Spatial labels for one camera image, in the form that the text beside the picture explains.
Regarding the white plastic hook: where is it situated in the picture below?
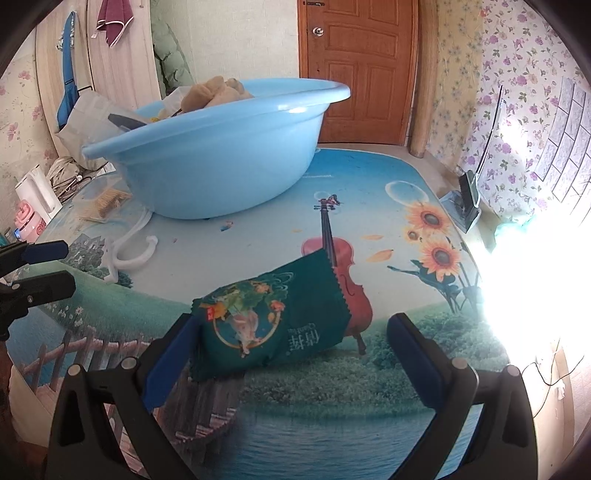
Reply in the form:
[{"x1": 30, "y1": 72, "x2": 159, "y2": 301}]
[{"x1": 100, "y1": 208, "x2": 160, "y2": 283}]

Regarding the brown wooden door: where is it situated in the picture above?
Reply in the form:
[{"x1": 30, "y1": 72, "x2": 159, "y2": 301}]
[{"x1": 298, "y1": 0, "x2": 419, "y2": 146}]

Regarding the brown plush bear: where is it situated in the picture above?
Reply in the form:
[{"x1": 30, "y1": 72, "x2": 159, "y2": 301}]
[{"x1": 179, "y1": 76, "x2": 254, "y2": 114}]

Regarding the light blue plastic basin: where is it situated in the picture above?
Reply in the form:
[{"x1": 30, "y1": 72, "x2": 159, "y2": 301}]
[{"x1": 82, "y1": 78, "x2": 352, "y2": 220}]

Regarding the clear box of wooden toothpicks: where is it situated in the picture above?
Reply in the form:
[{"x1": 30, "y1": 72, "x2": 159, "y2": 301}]
[{"x1": 76, "y1": 185, "x2": 136, "y2": 224}]

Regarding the maroon towel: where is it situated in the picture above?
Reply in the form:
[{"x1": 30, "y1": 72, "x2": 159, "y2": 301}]
[{"x1": 96, "y1": 0, "x2": 134, "y2": 48}]

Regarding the pink lidded cup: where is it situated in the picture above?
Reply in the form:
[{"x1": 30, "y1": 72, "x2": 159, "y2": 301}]
[{"x1": 13, "y1": 203, "x2": 48, "y2": 241}]

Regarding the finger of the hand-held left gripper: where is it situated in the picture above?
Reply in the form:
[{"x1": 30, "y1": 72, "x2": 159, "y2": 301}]
[
  {"x1": 0, "y1": 240, "x2": 69, "y2": 278},
  {"x1": 0, "y1": 271, "x2": 77, "y2": 324}
]

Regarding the grey tote bag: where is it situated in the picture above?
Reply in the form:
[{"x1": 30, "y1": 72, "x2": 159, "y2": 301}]
[{"x1": 55, "y1": 90, "x2": 121, "y2": 171}]

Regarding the light wood wardrobe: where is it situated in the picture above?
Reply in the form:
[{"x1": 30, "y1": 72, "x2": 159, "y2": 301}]
[{"x1": 34, "y1": 0, "x2": 167, "y2": 162}]

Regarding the green padded jacket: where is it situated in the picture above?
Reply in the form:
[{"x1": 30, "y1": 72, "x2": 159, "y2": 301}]
[{"x1": 152, "y1": 18, "x2": 197, "y2": 100}]

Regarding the white drawstring bag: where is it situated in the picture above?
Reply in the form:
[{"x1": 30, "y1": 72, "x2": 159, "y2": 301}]
[{"x1": 46, "y1": 157, "x2": 84, "y2": 190}]

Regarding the blue hanging bag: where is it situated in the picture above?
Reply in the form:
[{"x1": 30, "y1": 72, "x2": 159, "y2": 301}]
[{"x1": 55, "y1": 11, "x2": 80, "y2": 132}]

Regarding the landscape print desktop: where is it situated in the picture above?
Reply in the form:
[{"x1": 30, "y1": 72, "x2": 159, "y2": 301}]
[{"x1": 7, "y1": 147, "x2": 513, "y2": 480}]

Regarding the teal plastic bag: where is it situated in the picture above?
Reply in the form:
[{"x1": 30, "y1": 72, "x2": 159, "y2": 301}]
[{"x1": 496, "y1": 217, "x2": 536, "y2": 241}]

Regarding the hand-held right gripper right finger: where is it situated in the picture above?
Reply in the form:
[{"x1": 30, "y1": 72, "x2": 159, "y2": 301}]
[{"x1": 387, "y1": 313, "x2": 541, "y2": 480}]

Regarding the white electric kettle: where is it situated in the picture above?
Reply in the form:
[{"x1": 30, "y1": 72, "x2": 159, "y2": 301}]
[{"x1": 15, "y1": 166, "x2": 63, "y2": 220}]

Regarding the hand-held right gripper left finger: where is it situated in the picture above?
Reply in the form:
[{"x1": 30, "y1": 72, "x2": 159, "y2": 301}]
[{"x1": 48, "y1": 314, "x2": 201, "y2": 480}]

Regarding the green snack packet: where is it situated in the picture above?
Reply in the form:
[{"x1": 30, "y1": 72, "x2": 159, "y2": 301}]
[{"x1": 191, "y1": 250, "x2": 352, "y2": 383}]

